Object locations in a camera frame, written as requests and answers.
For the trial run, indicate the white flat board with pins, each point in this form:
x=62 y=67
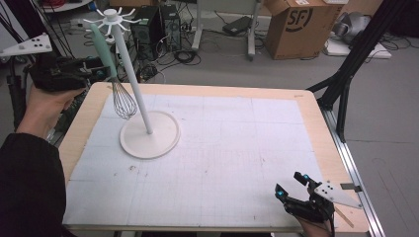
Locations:
x=362 y=51

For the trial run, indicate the brown cardboard box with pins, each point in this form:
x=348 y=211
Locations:
x=299 y=29

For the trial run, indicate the black tape piece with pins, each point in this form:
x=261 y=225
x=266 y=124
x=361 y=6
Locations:
x=351 y=187

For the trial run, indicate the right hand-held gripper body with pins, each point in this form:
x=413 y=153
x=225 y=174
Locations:
x=332 y=196

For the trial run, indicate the white round table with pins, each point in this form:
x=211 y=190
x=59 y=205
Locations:
x=66 y=5

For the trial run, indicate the slim black computer tower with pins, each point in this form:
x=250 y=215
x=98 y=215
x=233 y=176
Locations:
x=171 y=26

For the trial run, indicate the person's right hand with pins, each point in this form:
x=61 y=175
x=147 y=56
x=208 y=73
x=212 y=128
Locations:
x=316 y=230

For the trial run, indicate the white stand leg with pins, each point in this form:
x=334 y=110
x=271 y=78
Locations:
x=253 y=33
x=197 y=26

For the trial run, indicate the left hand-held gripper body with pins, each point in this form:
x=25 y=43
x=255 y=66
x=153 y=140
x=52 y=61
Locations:
x=56 y=74

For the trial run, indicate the person's left hand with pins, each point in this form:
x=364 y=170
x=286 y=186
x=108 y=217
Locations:
x=42 y=112

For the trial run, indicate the white grid mat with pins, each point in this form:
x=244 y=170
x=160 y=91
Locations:
x=214 y=164

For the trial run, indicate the large black computer tower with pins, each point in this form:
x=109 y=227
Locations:
x=146 y=33

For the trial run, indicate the aluminium rail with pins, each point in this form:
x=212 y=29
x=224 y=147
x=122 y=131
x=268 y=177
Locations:
x=352 y=164

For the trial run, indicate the black power adapter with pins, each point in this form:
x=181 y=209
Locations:
x=237 y=25

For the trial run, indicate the white hook stand rack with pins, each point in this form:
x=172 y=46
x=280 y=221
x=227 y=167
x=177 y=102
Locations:
x=150 y=138

